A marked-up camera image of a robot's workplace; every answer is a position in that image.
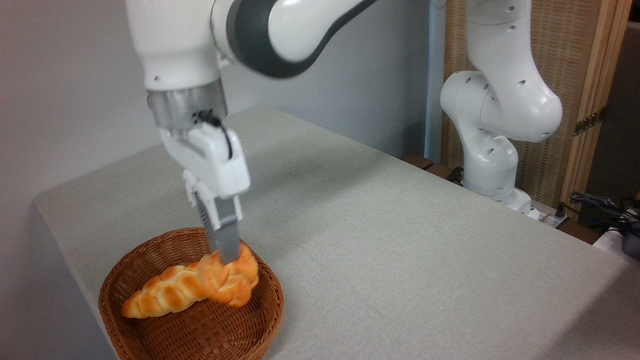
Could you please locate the round knotted bread roll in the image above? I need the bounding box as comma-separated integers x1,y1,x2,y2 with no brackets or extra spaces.
198,242,260,309

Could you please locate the silver cylindrical wrist flange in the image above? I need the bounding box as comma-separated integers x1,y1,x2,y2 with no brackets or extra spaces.
146,77,230,133

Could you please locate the long braided bread loaf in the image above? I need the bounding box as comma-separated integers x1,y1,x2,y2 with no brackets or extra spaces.
121,259,217,319

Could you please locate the metal screen hinge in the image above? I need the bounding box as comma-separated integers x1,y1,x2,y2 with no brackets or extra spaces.
574,107,607,137

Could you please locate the black tangled cable bundle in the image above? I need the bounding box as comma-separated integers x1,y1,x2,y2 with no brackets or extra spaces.
568,191,640,236

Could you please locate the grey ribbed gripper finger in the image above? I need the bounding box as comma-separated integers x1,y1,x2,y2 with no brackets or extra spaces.
205,193,245,265
182,169,215,246

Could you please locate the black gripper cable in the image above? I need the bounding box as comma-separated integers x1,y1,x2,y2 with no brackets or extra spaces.
192,109,234,161

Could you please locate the brown woven wicker basket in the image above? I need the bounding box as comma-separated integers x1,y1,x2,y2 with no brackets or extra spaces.
98,227,285,360

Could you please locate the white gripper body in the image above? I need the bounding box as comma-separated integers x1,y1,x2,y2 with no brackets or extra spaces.
158,120,251,201

